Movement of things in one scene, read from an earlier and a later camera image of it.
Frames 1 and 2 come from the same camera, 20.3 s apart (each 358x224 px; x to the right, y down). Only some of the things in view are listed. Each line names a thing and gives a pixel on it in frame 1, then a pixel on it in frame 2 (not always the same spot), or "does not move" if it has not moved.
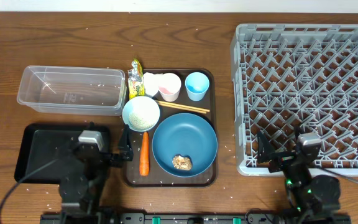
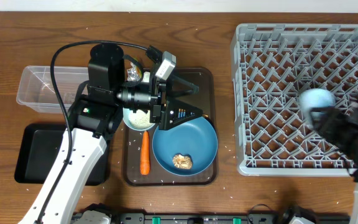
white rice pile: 141,121 does not move
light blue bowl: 141,113 does not move
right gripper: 280,160 -> 331,125
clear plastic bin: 73,91 does not move
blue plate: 186,134 does not move
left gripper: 127,152 -> 164,114
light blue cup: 196,84 -> 312,98
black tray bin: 40,144 does not move
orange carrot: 144,166 does not move
